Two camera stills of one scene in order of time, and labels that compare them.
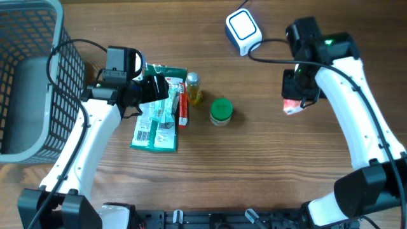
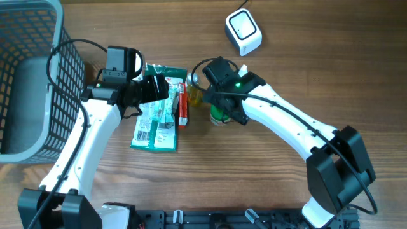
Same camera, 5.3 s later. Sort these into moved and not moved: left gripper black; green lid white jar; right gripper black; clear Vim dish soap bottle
Moved: right gripper black
Not moved: left gripper black; green lid white jar; clear Vim dish soap bottle
